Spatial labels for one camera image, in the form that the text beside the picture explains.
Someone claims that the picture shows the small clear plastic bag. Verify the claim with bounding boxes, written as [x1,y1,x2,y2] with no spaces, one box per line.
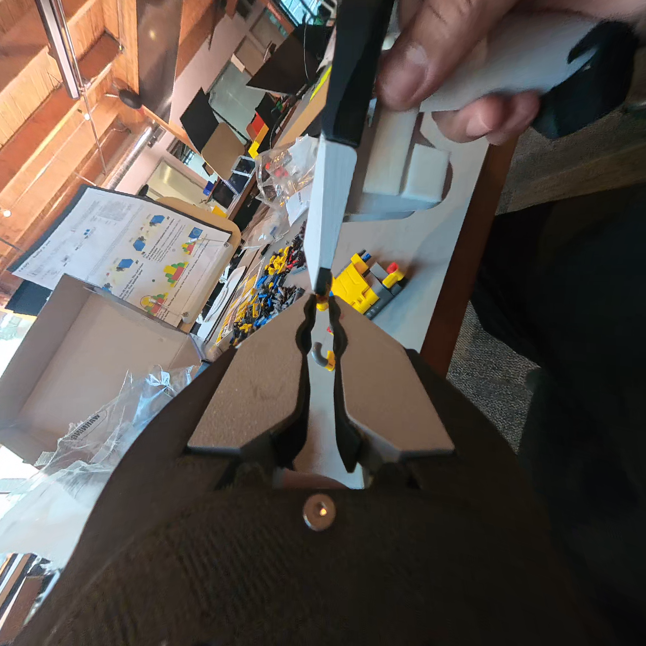
[241,207,288,249]

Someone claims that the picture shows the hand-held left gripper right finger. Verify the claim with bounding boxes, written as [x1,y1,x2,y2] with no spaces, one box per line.
[327,296,456,486]

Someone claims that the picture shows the coloured storage bins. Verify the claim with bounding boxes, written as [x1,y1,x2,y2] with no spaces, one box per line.
[247,113,272,158]

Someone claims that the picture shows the brown chair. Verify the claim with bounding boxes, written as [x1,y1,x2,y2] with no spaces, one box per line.
[202,122,248,181]

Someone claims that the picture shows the hanging light rail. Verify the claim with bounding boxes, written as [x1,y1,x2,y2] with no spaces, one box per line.
[35,0,85,100]

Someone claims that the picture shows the dark ceiling panel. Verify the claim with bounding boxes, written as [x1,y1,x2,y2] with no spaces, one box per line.
[135,0,183,123]

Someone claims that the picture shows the metal ventilation duct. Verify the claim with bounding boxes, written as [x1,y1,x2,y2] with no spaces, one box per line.
[103,123,163,191]

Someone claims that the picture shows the person's right hand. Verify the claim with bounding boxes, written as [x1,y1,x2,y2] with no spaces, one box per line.
[376,0,646,145]

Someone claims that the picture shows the crumpled clear plastic bags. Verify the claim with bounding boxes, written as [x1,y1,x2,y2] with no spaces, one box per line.
[0,364,209,558]

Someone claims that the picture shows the black panel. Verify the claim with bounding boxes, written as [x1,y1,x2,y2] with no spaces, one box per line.
[179,88,220,152]

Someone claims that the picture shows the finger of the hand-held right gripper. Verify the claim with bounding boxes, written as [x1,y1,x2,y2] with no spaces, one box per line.
[304,135,357,294]

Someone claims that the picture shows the long wooden-edged desk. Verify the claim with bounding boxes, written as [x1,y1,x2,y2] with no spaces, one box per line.
[267,66,334,152]

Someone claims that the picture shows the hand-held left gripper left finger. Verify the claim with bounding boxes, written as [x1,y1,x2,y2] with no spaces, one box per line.
[187,294,317,467]

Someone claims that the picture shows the printed building-blocks poster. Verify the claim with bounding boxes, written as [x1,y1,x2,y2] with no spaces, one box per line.
[7,184,234,330]

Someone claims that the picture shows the pile of small building pieces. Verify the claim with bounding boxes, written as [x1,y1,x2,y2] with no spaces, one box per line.
[217,222,310,350]

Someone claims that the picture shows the cardboard kit box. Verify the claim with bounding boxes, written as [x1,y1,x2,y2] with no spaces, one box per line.
[0,274,209,457]

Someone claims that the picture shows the white flat device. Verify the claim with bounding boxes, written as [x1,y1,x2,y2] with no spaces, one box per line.
[197,266,248,326]

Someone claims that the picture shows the yellow panel vehicle assembly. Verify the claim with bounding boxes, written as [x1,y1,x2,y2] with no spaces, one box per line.
[330,249,407,320]

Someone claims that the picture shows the white paper slip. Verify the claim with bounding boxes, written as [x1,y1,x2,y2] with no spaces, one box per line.
[285,189,311,226]

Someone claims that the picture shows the black monitor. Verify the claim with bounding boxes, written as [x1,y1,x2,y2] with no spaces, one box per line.
[246,25,329,97]

